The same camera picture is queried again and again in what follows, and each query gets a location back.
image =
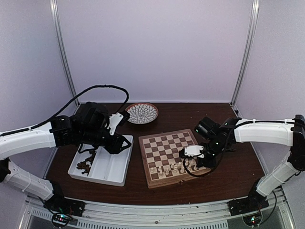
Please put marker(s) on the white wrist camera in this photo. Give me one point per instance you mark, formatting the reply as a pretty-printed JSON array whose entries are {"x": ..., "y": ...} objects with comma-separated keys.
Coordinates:
[
  {"x": 192, "y": 151},
  {"x": 117, "y": 119}
]

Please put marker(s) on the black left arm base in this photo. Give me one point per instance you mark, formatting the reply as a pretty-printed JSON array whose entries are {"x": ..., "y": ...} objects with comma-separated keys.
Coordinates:
[{"x": 62, "y": 208}]

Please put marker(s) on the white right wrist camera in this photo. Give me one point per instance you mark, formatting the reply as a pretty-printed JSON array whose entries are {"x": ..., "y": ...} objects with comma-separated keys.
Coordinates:
[{"x": 192, "y": 151}]

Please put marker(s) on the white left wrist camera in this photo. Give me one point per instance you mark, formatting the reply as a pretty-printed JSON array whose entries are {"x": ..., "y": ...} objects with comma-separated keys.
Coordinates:
[{"x": 117, "y": 119}]

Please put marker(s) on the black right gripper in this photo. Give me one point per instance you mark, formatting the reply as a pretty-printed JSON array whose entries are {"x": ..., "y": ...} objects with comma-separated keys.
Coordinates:
[{"x": 210, "y": 163}]

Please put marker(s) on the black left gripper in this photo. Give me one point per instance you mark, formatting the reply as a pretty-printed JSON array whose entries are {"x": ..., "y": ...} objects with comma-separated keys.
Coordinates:
[{"x": 114, "y": 147}]

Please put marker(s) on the white chess king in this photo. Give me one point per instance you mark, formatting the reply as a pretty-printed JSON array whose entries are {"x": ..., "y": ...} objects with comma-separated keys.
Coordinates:
[{"x": 175, "y": 170}]

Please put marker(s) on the pile of dark chess pieces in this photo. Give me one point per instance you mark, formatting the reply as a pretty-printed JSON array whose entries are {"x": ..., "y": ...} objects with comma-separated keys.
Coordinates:
[{"x": 85, "y": 165}]

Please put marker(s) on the aluminium corner post right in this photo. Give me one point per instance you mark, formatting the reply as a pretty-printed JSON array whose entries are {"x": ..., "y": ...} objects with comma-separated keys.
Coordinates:
[{"x": 248, "y": 45}]

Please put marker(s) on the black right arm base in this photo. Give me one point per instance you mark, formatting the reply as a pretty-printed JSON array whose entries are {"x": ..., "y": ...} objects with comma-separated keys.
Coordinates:
[{"x": 250, "y": 207}]

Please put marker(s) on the aluminium corner post left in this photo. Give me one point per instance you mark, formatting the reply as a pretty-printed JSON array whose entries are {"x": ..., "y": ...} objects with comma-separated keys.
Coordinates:
[{"x": 63, "y": 55}]

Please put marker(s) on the white compartment tray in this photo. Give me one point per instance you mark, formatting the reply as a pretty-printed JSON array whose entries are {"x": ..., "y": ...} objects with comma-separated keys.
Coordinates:
[{"x": 109, "y": 169}]

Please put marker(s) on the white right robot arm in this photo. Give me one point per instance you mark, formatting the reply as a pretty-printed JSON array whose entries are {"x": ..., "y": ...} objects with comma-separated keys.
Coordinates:
[{"x": 288, "y": 132}]

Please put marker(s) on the wooden chess board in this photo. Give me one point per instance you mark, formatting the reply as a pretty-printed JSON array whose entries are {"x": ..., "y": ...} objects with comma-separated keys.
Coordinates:
[{"x": 162, "y": 150}]

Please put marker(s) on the floral patterned ceramic plate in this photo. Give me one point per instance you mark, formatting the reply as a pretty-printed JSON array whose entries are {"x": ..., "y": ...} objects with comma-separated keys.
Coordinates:
[{"x": 142, "y": 113}]

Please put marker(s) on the aluminium corner post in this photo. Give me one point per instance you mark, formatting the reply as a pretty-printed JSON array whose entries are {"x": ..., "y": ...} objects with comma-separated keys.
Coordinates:
[
  {"x": 63, "y": 55},
  {"x": 248, "y": 45}
]

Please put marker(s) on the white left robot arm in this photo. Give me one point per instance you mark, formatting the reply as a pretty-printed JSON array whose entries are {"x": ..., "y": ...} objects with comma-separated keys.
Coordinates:
[{"x": 56, "y": 132}]

